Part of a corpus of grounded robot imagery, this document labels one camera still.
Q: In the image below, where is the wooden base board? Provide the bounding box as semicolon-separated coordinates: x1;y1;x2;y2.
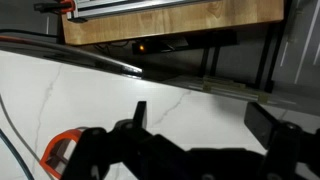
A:
61;0;285;46

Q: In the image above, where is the orange round plastic container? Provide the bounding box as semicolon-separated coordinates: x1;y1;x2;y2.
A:
39;128;84;180

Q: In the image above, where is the black box with amber light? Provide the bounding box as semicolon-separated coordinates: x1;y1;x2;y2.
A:
131;29;239;56

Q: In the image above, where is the thin grey cable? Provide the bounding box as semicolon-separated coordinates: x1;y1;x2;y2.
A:
0;94;38;171

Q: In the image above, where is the orange bar clamp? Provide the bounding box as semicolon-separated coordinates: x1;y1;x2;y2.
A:
33;0;77;15

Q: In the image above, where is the aluminium profile rail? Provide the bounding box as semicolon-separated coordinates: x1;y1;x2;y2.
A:
66;0;214;20

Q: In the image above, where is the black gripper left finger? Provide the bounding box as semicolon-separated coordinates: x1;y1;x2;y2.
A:
61;100;188;180

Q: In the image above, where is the black metal stand frame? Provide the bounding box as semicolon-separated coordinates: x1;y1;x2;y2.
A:
198;0;296;95

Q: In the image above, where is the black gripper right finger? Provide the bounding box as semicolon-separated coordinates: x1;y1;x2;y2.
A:
244;101;320;180

